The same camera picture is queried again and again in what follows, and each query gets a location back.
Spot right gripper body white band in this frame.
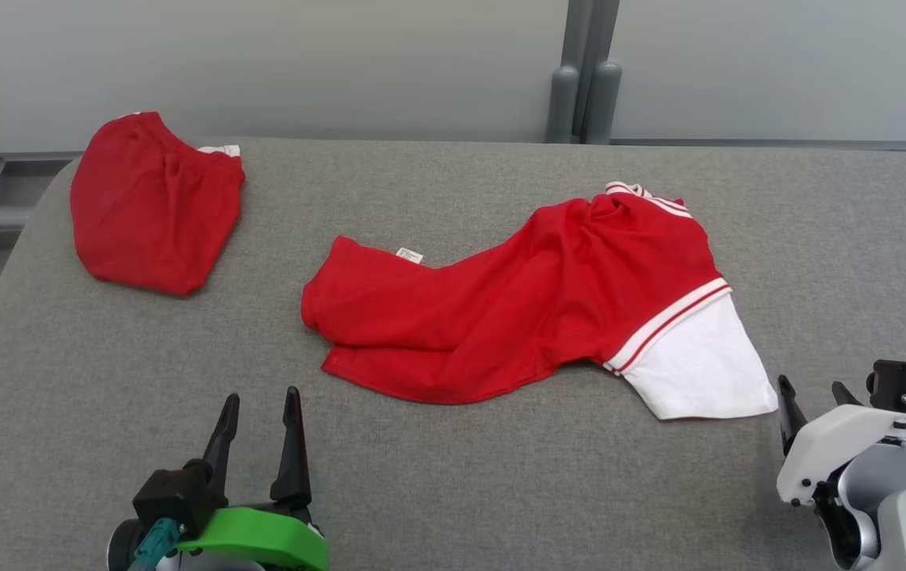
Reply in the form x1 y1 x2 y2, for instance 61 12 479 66
776 404 906 508

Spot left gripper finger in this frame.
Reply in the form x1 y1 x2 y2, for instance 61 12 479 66
203 394 241 497
270 386 312 508

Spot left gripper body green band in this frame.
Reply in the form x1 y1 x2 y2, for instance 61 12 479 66
175 496 328 571

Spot red shorts with white stripe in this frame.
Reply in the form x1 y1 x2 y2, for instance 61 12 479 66
70 111 246 297

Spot red jersey with white sleeves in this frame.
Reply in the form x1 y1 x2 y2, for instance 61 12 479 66
300 181 778 421

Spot left camera cable teal plug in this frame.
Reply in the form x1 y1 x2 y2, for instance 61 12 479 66
128 517 185 571

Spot grey double partition post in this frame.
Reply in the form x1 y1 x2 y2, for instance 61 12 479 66
545 0 622 145

